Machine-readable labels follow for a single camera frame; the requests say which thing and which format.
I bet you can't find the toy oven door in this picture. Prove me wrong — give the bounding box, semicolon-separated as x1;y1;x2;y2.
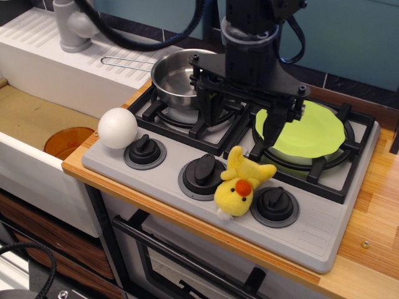
112;210;317;298

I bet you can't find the black oven door handle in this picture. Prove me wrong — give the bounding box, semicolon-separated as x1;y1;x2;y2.
112;216;266;298

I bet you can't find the black right burner grate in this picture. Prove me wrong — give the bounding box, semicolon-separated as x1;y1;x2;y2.
223;93;376;205

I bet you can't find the light green plate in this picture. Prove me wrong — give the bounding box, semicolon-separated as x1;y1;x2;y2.
270;100;346;158

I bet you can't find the white egg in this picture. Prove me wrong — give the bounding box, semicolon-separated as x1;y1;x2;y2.
98;108;138;150

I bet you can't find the black middle stove knob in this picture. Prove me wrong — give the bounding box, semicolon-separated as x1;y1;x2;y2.
178;154;226;201

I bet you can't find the stainless steel pan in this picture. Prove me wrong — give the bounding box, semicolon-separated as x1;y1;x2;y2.
100;49;213;110

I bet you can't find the black right stove knob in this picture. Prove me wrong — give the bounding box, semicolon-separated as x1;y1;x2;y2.
250;187;300;229

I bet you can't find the grey toy stove top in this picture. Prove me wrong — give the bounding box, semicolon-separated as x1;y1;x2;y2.
80;84;382;275

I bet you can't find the black stove knob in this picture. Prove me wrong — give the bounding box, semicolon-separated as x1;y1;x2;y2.
123;134;167;171
250;187;300;229
178;154;226;201

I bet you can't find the black burner grate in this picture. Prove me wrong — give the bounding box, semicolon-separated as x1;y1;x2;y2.
128;86;251;156
223;93;376;205

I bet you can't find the white toy sink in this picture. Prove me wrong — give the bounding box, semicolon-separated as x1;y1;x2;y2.
1;8;175;237

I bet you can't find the wooden drawer front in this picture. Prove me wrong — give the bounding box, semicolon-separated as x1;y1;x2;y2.
1;190;124;298

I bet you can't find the yellow stuffed duck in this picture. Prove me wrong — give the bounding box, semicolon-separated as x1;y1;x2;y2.
214;146;277;221

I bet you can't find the grey toy faucet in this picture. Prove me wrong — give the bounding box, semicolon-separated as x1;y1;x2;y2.
53;0;99;53

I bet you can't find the black foreground cable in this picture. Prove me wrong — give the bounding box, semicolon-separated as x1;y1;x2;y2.
0;242;58;299

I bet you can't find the black left burner grate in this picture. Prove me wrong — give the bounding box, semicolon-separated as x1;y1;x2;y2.
128;86;251;156

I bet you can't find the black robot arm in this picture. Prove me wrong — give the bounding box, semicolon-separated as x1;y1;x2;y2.
190;1;310;148

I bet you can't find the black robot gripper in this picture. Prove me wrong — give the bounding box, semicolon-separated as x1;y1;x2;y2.
190;42;311;148

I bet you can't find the black left stove knob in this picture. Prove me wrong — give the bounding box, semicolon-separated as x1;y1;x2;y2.
123;134;167;171

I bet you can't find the black braided cable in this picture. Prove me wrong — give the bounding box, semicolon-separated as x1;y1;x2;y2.
73;0;206;52

